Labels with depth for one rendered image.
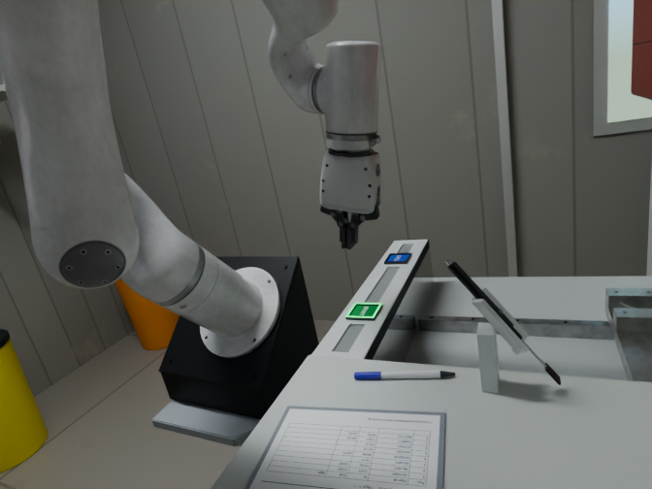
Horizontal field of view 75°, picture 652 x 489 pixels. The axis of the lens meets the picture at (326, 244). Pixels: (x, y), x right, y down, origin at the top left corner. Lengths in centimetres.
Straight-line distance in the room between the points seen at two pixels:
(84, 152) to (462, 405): 54
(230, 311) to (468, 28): 175
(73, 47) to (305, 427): 50
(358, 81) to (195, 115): 232
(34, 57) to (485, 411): 62
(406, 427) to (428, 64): 189
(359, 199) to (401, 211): 167
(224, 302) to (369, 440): 36
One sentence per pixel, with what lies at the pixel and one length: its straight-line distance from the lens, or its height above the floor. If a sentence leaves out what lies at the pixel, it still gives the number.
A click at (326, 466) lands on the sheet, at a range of 54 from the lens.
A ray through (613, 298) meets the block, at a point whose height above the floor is 90.
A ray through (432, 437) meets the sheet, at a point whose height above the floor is 97.
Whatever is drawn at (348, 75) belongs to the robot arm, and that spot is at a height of 138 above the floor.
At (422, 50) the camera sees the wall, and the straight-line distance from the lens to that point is 224.
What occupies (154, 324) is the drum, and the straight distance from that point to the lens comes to 310.
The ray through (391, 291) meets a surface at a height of 96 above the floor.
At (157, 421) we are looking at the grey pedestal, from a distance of 98.
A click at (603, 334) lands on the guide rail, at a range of 99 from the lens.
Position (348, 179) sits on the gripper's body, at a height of 122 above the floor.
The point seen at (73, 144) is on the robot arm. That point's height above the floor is 136.
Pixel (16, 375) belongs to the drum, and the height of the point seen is 40.
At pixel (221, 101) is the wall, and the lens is 279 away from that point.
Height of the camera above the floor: 134
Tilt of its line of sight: 18 degrees down
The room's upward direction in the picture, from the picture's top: 11 degrees counter-clockwise
